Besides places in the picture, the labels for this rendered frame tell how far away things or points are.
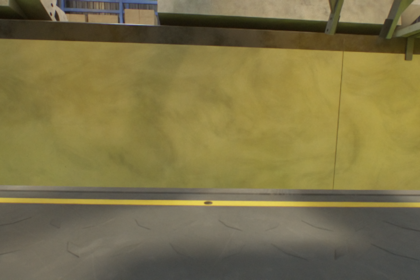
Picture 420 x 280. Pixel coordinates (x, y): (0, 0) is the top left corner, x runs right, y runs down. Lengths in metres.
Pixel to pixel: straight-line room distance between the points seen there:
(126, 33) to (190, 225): 0.86
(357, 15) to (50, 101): 1.24
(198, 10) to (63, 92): 0.59
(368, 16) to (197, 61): 0.72
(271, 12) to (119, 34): 0.58
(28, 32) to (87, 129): 0.39
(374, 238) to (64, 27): 1.04
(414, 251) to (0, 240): 0.29
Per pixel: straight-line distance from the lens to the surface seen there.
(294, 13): 1.07
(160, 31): 0.97
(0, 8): 1.21
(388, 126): 1.25
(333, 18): 0.65
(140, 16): 10.72
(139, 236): 0.19
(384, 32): 0.72
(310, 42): 1.07
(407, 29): 1.27
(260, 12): 1.03
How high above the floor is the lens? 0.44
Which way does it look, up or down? 7 degrees down
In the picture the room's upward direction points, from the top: 1 degrees clockwise
